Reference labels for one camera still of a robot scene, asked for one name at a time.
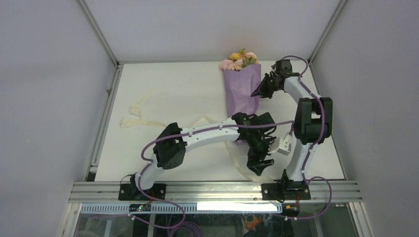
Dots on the peach fake rose stem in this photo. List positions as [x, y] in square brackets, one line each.
[249, 58]

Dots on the purple wrapping paper sheet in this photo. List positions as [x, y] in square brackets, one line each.
[239, 85]

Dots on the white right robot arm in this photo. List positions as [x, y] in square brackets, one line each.
[312, 121]

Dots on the white slotted cable duct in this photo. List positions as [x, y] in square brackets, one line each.
[218, 207]

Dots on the aluminium mounting rail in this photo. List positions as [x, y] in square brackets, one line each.
[189, 192]

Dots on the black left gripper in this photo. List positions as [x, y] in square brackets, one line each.
[258, 167]

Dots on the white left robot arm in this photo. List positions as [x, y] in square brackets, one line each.
[174, 142]

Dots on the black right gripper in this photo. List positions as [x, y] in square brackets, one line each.
[261, 92]

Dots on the cream ribbon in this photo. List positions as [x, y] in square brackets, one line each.
[237, 152]

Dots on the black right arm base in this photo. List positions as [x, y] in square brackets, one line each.
[285, 190]

